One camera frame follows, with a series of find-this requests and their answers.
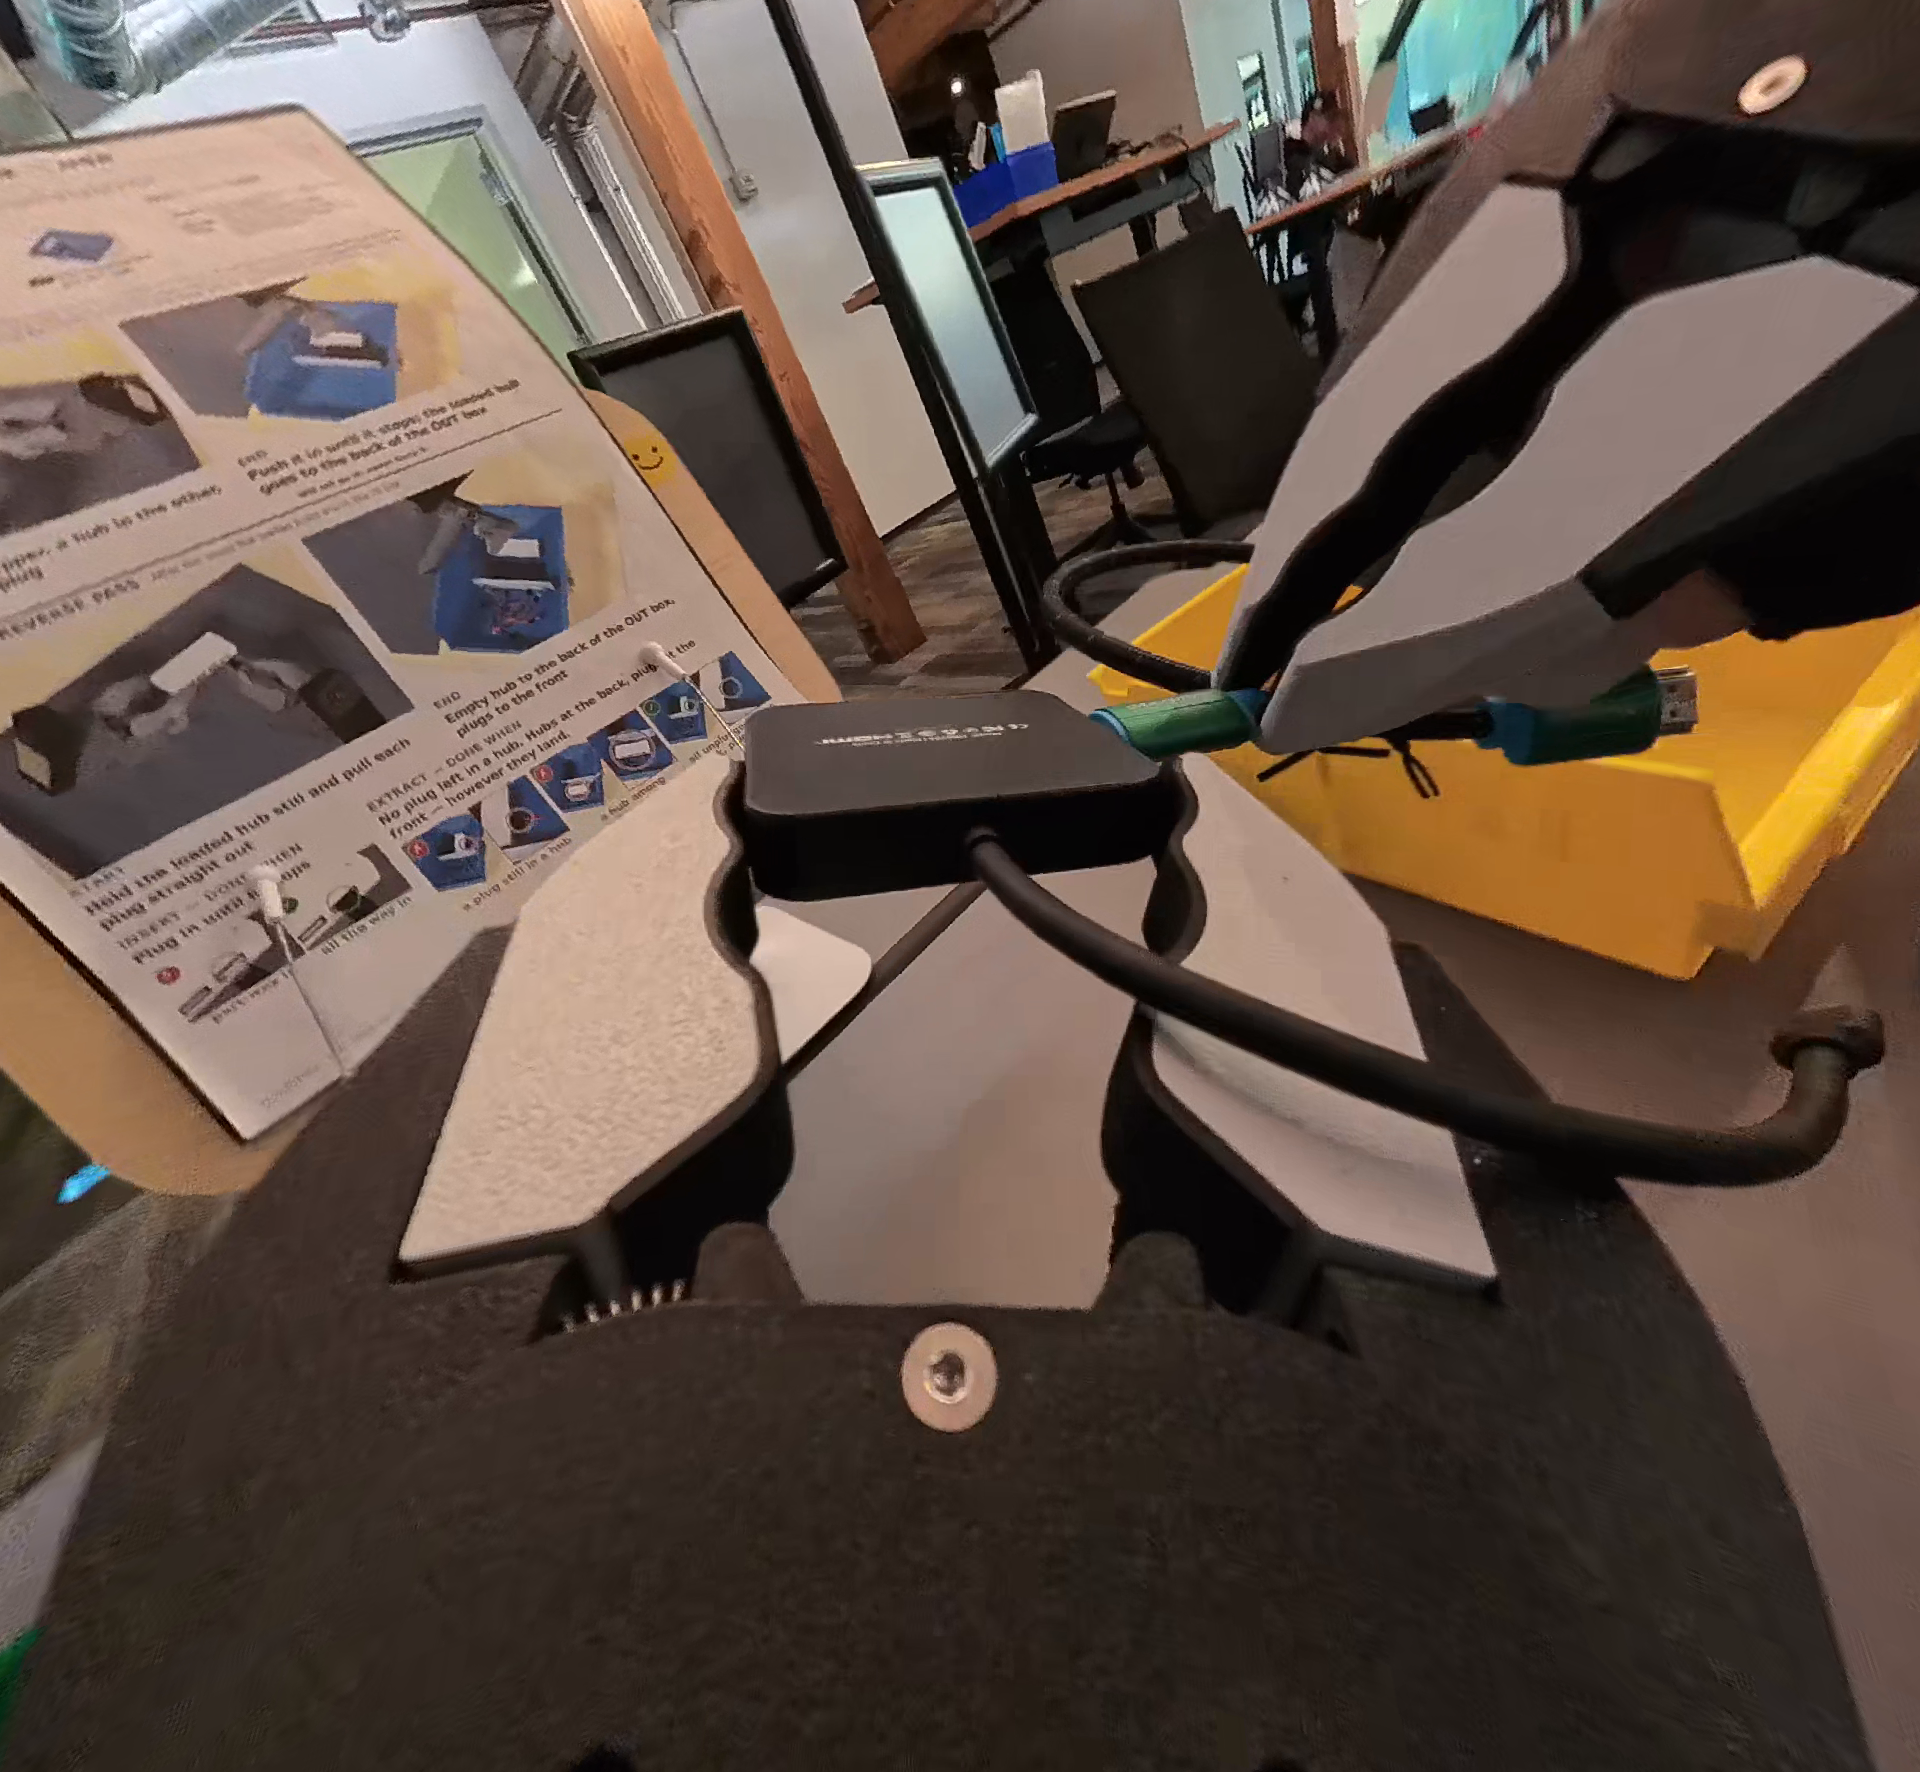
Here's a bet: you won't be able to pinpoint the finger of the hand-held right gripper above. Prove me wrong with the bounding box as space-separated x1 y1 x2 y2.
1212 173 1584 700
1259 255 1920 760

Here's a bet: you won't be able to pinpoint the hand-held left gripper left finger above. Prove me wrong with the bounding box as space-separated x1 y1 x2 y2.
394 760 804 1283

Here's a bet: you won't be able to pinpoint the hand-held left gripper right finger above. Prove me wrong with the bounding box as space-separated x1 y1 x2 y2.
1113 762 1506 1295

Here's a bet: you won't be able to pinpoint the black square hub lead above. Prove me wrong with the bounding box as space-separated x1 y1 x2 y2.
960 825 1896 1195

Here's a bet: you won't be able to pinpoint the yellow plastic bin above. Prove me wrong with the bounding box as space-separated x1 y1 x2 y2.
1084 555 1920 983

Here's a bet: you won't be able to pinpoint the braided hdmi cable green plugs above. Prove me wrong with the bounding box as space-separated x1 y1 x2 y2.
1033 535 1707 797

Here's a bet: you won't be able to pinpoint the instruction sheet on stand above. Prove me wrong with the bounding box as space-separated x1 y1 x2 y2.
0 390 846 1200

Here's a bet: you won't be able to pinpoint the printed instruction sheet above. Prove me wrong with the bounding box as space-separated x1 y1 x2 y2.
0 105 801 1147

